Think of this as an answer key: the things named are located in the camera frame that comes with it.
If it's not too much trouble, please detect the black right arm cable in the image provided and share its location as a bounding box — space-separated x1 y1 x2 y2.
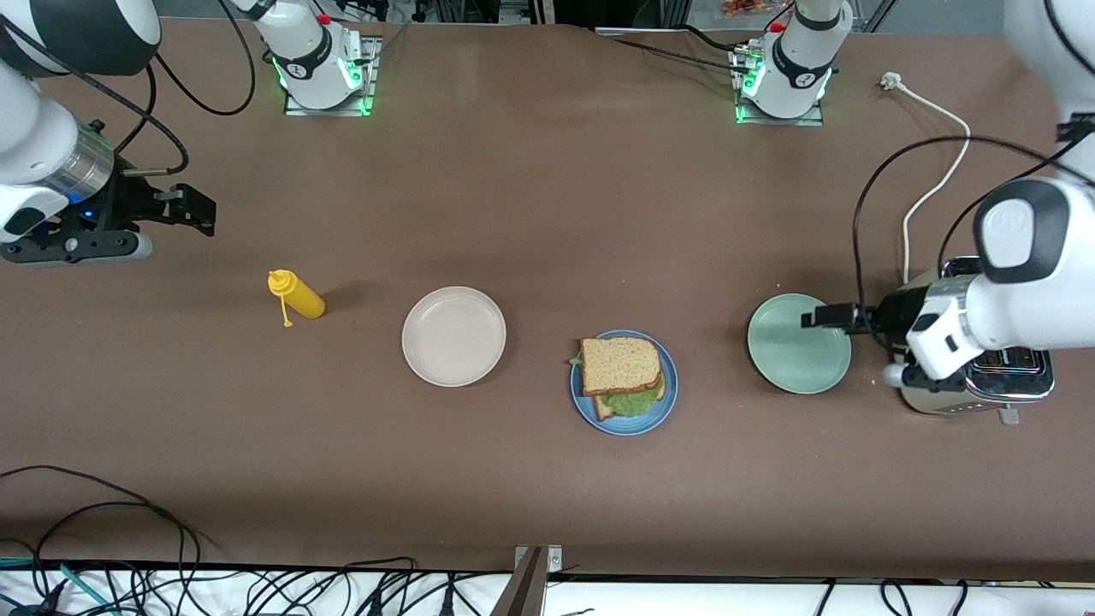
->
0 0 257 176

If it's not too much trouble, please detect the green lettuce leaf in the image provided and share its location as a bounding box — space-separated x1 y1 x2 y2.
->
571 355 666 418

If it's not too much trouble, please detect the green plate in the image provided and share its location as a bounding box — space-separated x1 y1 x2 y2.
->
747 293 853 395

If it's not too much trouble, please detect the white toaster power cord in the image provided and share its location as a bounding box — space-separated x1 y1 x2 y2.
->
881 72 972 286

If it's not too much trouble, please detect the silver metal table bracket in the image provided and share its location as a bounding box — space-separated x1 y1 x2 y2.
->
492 545 565 616

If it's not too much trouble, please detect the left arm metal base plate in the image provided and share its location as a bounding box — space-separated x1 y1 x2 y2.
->
731 43 826 127

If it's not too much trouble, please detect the brown bread slice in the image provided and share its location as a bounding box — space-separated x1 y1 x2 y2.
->
580 336 664 396
589 376 666 422

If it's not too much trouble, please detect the yellow squeeze bottle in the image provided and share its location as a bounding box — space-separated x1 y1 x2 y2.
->
268 269 327 329

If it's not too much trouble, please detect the blue plate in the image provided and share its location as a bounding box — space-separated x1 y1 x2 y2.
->
570 329 679 437

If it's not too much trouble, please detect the beige chrome toaster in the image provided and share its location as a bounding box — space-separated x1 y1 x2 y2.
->
894 255 1055 427

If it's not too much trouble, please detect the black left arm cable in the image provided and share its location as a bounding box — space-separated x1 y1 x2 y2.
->
851 133 1095 319

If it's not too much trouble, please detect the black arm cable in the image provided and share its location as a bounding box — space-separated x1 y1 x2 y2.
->
851 133 1095 319
0 0 257 176

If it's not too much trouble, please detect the teal cable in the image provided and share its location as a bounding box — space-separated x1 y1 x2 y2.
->
0 558 112 613

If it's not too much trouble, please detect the white plate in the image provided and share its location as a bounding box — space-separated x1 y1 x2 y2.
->
401 286 507 388

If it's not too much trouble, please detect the black looped table cable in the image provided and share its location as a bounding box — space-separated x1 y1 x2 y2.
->
33 501 187 570
0 465 202 566

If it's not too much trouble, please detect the black base cable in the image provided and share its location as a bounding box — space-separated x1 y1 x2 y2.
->
599 24 754 74

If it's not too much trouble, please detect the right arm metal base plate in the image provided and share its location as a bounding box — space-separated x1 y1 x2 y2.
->
282 36 382 117

